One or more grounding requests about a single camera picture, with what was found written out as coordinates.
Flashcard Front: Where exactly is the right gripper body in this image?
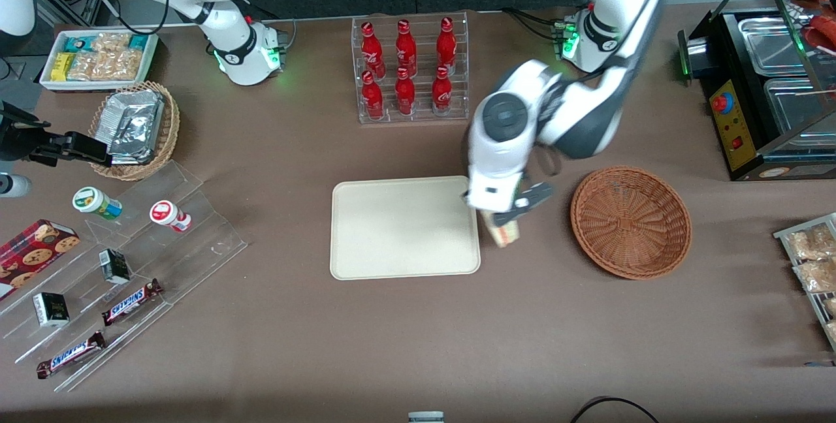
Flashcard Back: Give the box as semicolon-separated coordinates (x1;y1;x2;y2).
0;102;67;167

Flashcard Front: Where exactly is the triangular sandwich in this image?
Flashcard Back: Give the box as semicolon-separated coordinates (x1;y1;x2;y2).
486;210;524;249

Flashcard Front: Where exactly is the beige plastic serving tray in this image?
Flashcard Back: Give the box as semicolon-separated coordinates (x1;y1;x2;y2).
330;176;482;281

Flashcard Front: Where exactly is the light wicker basket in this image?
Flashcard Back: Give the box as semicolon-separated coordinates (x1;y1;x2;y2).
88;80;182;181

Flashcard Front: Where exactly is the round brown wicker basket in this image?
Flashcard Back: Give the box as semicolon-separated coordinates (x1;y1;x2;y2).
570;166;693;280

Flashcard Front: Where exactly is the green lid yoghurt cup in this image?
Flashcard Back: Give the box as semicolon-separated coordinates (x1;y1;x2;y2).
72;186;124;222

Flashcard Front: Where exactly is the silver foil packet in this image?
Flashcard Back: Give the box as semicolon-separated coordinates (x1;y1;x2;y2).
106;119;161;165
104;89;166;140

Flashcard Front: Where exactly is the white rectangular snack bin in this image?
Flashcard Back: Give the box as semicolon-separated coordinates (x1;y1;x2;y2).
39;29;160;93

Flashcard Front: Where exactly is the clear bag of crackers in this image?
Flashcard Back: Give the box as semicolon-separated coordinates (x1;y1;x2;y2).
91;32;133;55
66;51;99;82
93;50;144;82

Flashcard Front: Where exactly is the yellow snack packet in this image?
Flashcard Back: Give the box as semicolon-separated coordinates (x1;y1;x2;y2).
51;52;76;83

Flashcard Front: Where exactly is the red lid yoghurt cup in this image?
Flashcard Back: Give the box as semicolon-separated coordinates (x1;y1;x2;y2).
149;200;193;234

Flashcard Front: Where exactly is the clear acrylic bottle rack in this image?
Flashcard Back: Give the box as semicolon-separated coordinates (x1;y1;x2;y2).
351;11;470;125

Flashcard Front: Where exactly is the red cola bottle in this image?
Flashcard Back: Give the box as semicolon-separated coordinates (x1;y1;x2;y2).
394;68;417;116
361;70;385;121
431;66;454;116
394;19;419;78
361;22;387;79
436;16;458;75

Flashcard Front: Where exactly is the red tartan cookie box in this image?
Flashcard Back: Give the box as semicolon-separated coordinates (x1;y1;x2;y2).
0;218;82;302

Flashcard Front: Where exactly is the small black carton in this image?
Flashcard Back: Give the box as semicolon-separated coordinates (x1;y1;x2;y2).
33;291;71;328
98;248;132;286

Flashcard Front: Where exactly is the clear acrylic stepped stand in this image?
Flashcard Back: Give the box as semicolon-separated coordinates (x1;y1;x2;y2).
0;160;249;393

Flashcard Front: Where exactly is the Snickers chocolate bar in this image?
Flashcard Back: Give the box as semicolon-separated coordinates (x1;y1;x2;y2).
36;330;107;380
101;278;163;327

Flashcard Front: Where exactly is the black food warmer cabinet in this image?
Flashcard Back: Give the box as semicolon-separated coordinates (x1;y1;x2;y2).
677;0;836;182

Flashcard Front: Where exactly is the clear bag of pastry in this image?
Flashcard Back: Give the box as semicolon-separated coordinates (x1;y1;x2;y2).
793;257;836;294
786;223;836;261

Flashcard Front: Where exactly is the black base cable bundle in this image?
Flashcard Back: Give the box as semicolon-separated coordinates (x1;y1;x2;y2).
502;8;566;43

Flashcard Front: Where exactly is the black looped cable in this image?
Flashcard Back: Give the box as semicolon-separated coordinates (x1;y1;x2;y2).
570;396;662;423

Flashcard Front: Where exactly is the grey wire rack tray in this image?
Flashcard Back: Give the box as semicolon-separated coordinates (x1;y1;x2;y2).
773;212;836;353

